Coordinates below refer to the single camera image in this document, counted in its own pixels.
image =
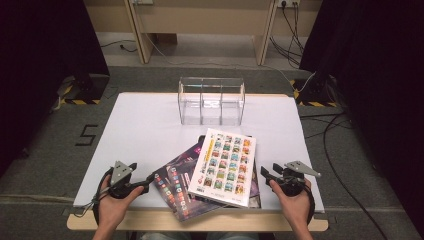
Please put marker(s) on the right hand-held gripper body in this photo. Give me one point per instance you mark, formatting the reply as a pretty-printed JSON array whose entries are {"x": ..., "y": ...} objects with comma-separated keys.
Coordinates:
[{"x": 300, "y": 167}]

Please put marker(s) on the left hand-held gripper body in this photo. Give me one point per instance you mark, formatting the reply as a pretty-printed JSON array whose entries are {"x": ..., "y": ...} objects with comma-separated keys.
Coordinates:
[{"x": 120, "y": 173}]

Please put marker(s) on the black magazine with red cards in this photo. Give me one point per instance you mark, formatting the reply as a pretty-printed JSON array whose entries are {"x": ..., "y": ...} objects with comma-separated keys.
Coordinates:
[{"x": 256, "y": 202}]

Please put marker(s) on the white book with picture grid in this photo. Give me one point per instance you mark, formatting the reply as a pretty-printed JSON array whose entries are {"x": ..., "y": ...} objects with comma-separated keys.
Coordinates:
[{"x": 223, "y": 166}]

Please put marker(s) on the clear acrylic book rack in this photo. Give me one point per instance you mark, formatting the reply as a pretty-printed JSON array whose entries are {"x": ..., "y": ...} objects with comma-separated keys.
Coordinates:
[{"x": 191, "y": 110}]

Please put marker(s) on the person's left hand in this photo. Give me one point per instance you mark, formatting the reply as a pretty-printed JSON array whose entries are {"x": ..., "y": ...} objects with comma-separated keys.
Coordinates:
[{"x": 113, "y": 210}]

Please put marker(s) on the person's right hand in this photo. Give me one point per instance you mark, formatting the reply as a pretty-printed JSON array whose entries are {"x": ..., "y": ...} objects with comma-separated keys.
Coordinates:
[{"x": 295, "y": 210}]

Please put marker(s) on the black stand base hazard tape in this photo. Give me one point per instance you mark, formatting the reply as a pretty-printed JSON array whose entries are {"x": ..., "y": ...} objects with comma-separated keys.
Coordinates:
[
  {"x": 88, "y": 88},
  {"x": 316, "y": 93}
]

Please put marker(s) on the black curtain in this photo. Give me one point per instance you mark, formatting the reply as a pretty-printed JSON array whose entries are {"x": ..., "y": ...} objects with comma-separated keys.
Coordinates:
[
  {"x": 40, "y": 66},
  {"x": 383, "y": 83}
]

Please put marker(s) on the beige wooden desk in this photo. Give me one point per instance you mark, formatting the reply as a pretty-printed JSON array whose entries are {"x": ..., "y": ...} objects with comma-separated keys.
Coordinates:
[{"x": 200, "y": 20}]

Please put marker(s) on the white desk socket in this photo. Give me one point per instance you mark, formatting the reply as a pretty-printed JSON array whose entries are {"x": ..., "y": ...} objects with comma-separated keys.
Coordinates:
[{"x": 143, "y": 1}]

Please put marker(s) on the white wall socket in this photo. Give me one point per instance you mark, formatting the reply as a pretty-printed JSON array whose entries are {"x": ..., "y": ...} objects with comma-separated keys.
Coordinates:
[{"x": 289, "y": 3}]

